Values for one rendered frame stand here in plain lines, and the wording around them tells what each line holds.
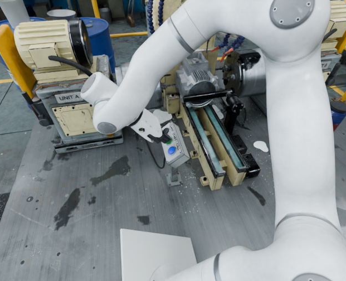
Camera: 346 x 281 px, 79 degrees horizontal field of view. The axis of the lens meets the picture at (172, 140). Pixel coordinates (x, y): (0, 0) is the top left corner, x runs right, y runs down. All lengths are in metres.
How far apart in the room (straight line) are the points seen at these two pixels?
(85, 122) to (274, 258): 0.90
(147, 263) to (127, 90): 0.45
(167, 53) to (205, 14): 0.11
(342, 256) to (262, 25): 0.35
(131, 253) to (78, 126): 0.65
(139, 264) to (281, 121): 0.48
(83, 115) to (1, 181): 1.57
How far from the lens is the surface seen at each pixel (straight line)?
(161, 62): 0.51
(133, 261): 0.63
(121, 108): 0.51
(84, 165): 1.12
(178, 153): 0.72
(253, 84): 1.18
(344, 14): 1.40
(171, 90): 1.28
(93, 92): 0.58
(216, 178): 0.90
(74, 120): 1.05
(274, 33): 0.36
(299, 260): 0.39
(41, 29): 0.99
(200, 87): 1.26
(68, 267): 0.92
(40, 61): 0.97
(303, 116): 0.40
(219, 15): 0.48
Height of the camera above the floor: 1.63
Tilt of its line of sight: 46 degrees down
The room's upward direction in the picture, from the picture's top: straight up
